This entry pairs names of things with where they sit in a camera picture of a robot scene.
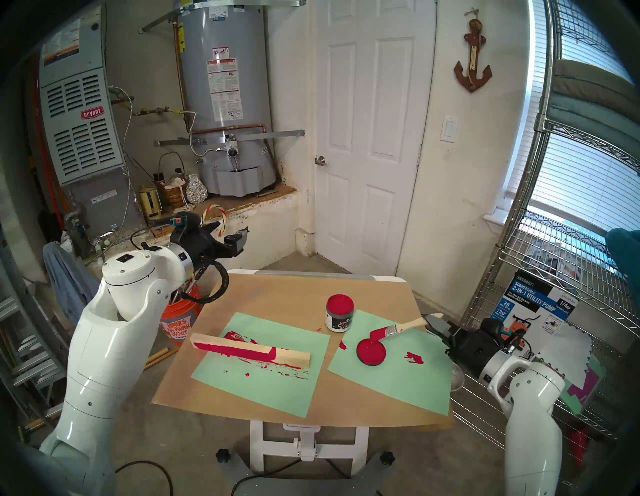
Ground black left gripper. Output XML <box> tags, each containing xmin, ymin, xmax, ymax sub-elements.
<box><xmin>184</xmin><ymin>222</ymin><xmax>249</xmax><ymax>274</ymax></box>

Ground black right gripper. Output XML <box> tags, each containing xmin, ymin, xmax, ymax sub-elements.
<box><xmin>425</xmin><ymin>317</ymin><xmax>505</xmax><ymax>379</ymax></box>

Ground wooden handle paint brush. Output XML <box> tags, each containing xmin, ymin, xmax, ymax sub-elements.
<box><xmin>370</xmin><ymin>313</ymin><xmax>444</xmax><ymax>342</ymax></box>

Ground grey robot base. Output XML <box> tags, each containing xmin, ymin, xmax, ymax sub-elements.
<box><xmin>215</xmin><ymin>447</ymin><xmax>396</xmax><ymax>496</ymax></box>

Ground red paint sample jar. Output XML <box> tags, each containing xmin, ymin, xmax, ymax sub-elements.
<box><xmin>325</xmin><ymin>294</ymin><xmax>355</xmax><ymax>333</ymax></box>

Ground wood plank with red paint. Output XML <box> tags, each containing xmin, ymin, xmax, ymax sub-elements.
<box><xmin>190</xmin><ymin>331</ymin><xmax>312</xmax><ymax>371</ymax></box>

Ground white platform with wood top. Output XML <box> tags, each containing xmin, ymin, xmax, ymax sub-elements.
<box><xmin>87</xmin><ymin>184</ymin><xmax>316</xmax><ymax>271</ymax></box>

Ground striped candy cane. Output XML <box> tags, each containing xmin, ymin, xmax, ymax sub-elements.
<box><xmin>200</xmin><ymin>204</ymin><xmax>228</xmax><ymax>236</ymax></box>

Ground foil wrapped object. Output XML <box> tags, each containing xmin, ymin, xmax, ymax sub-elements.
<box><xmin>185</xmin><ymin>173</ymin><xmax>208</xmax><ymax>204</ymax></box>

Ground green paper sheet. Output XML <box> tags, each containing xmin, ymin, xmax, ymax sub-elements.
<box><xmin>191</xmin><ymin>312</ymin><xmax>332</xmax><ymax>418</ymax></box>
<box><xmin>327</xmin><ymin>310</ymin><xmax>453</xmax><ymax>417</ymax></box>

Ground red jar lid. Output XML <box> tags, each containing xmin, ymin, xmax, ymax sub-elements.
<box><xmin>356</xmin><ymin>338</ymin><xmax>388</xmax><ymax>367</ymax></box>

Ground brown board table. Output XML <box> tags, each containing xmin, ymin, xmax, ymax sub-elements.
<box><xmin>151</xmin><ymin>272</ymin><xmax>456</xmax><ymax>430</ymax></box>

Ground yellow metal can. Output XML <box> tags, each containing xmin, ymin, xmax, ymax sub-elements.
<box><xmin>137</xmin><ymin>186</ymin><xmax>163</xmax><ymax>218</ymax></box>

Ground orange plastic bucket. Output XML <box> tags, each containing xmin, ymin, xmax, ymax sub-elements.
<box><xmin>160</xmin><ymin>282</ymin><xmax>203</xmax><ymax>348</ymax></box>

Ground utility pump box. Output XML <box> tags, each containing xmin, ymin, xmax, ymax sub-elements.
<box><xmin>490</xmin><ymin>270</ymin><xmax>580</xmax><ymax>361</ymax></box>

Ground white window sill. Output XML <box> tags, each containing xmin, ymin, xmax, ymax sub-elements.
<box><xmin>483</xmin><ymin>210</ymin><xmax>516</xmax><ymax>236</ymax></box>

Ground white paper sheet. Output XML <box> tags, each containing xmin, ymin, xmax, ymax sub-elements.
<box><xmin>537</xmin><ymin>322</ymin><xmax>593</xmax><ymax>388</ymax></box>

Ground long wooden stick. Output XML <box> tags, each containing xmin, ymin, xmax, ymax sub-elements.
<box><xmin>145</xmin><ymin>347</ymin><xmax>179</xmax><ymax>371</ymax></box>

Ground green and pink paper stack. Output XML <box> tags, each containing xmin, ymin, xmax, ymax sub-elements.
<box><xmin>537</xmin><ymin>350</ymin><xmax>607</xmax><ymax>416</ymax></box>

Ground gas pipe with yellow valve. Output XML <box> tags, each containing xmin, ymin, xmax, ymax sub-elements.
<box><xmin>131</xmin><ymin>105</ymin><xmax>188</xmax><ymax>117</ymax></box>

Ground white panel door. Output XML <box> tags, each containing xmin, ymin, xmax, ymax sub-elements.
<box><xmin>312</xmin><ymin>0</ymin><xmax>438</xmax><ymax>276</ymax></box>

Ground blue cloth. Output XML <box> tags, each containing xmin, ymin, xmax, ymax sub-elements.
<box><xmin>42</xmin><ymin>241</ymin><xmax>101</xmax><ymax>326</ymax></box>

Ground red plastic object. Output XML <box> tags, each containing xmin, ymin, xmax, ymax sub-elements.
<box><xmin>570</xmin><ymin>425</ymin><xmax>592</xmax><ymax>467</ymax></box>

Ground grey water heater tank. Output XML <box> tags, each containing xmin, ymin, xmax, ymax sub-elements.
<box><xmin>172</xmin><ymin>0</ymin><xmax>278</xmax><ymax>197</ymax></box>

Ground grey bryant furnace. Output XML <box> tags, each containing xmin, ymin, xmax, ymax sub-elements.
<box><xmin>37</xmin><ymin>7</ymin><xmax>146</xmax><ymax>236</ymax></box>

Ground teal fabric object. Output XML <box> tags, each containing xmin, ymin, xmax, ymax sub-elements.
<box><xmin>605</xmin><ymin>227</ymin><xmax>640</xmax><ymax>286</ymax></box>

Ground white folding table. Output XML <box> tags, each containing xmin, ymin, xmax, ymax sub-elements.
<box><xmin>227</xmin><ymin>269</ymin><xmax>408</xmax><ymax>475</ymax></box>

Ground white window blinds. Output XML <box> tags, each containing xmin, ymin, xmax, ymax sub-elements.
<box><xmin>505</xmin><ymin>0</ymin><xmax>640</xmax><ymax>236</ymax></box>

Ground aluminium ladder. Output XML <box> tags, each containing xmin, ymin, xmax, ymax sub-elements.
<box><xmin>0</xmin><ymin>220</ymin><xmax>76</xmax><ymax>426</ymax></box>

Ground green cushion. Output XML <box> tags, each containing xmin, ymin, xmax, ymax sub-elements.
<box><xmin>542</xmin><ymin>92</ymin><xmax>640</xmax><ymax>173</ymax></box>

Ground olive cushion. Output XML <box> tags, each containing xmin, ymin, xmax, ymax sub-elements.
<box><xmin>552</xmin><ymin>59</ymin><xmax>640</xmax><ymax>108</ymax></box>

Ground thick black left arm hose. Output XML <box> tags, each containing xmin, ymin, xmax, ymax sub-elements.
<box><xmin>182</xmin><ymin>257</ymin><xmax>230</xmax><ymax>304</ymax></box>

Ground wicker basket with handle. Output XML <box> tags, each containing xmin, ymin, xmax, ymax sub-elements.
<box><xmin>156</xmin><ymin>151</ymin><xmax>188</xmax><ymax>207</ymax></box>

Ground metal heater strap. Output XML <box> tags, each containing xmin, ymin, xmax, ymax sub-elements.
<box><xmin>154</xmin><ymin>130</ymin><xmax>306</xmax><ymax>147</ymax></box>

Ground chrome wire shelf rack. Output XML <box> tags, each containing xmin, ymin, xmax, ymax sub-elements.
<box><xmin>452</xmin><ymin>0</ymin><xmax>640</xmax><ymax>486</ymax></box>

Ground black floor cable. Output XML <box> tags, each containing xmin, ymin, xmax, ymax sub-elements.
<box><xmin>115</xmin><ymin>460</ymin><xmax>174</xmax><ymax>496</ymax></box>

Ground brown anchor wall decoration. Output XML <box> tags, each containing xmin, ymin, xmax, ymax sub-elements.
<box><xmin>453</xmin><ymin>7</ymin><xmax>493</xmax><ymax>93</ymax></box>

